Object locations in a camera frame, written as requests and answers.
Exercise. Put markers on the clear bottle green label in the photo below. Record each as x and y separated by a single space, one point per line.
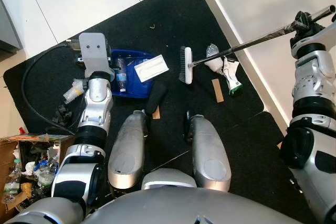
11 182

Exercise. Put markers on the black cloth piece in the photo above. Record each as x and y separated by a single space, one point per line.
156 97

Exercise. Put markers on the clear plastic cup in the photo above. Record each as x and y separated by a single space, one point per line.
73 91

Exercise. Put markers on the grey cabinet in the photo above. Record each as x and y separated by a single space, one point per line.
8 27

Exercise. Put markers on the grey robot torso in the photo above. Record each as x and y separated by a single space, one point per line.
184 205

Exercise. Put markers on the silver left robot leg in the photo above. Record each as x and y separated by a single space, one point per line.
128 150

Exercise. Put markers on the small brown cardboard piece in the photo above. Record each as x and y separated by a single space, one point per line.
156 113

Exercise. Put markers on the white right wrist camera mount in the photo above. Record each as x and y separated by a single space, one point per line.
320 38

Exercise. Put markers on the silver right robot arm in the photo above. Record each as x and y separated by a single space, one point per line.
310 145

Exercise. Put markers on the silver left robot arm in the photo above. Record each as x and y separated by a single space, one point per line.
93 109

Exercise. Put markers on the brown cardboard strip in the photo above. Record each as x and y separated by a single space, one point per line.
217 91

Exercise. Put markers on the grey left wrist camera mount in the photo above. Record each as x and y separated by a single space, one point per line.
93 51

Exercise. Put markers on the cardboard box of rubbish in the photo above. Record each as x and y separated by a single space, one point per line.
16 148

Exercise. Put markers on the large black floor mat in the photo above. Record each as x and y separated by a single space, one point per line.
168 14

